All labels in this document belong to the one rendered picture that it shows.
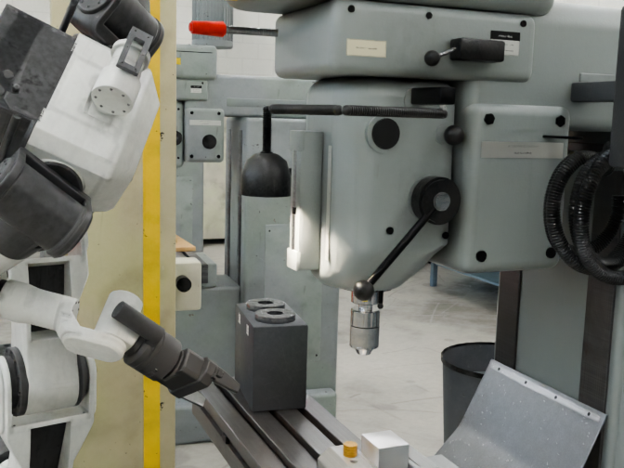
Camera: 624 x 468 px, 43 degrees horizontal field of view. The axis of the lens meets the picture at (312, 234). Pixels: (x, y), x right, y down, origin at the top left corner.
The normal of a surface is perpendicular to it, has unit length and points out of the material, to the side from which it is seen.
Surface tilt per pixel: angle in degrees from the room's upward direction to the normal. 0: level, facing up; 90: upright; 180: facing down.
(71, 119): 57
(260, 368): 90
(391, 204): 90
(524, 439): 63
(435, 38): 90
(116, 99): 137
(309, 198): 90
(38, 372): 80
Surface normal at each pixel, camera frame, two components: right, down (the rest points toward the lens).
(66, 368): 0.57, -0.04
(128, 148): 0.95, -0.01
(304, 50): -0.92, 0.03
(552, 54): 0.38, 0.15
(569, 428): -0.81, -0.42
